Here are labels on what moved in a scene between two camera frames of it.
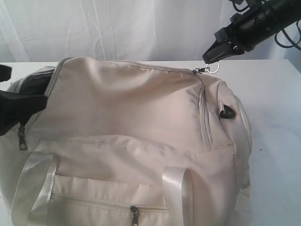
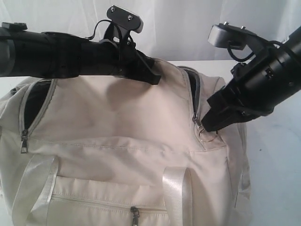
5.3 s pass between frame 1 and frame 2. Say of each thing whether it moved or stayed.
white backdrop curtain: stayed
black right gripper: moved
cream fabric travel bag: stayed
